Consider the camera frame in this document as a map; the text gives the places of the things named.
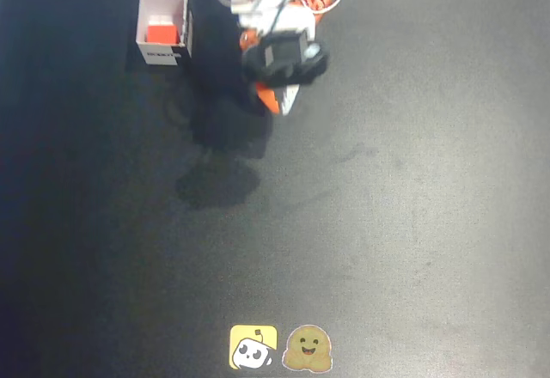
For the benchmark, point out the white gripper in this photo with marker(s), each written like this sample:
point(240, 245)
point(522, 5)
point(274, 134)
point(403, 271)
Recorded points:
point(281, 96)

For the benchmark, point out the red cube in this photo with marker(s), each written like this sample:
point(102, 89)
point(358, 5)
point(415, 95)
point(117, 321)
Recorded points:
point(162, 34)

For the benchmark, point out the white open cardboard box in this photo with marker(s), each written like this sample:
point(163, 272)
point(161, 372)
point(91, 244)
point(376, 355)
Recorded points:
point(165, 53)

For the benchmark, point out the black table mat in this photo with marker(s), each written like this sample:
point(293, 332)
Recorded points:
point(408, 180)

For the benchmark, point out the yellow robot face sticker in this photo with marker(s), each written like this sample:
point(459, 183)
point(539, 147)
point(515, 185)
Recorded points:
point(252, 347)

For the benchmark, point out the hugging face emoji sticker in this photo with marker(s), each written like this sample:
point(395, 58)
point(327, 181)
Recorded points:
point(307, 349)

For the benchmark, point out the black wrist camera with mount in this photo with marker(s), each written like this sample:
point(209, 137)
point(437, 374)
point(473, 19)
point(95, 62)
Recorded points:
point(283, 62)

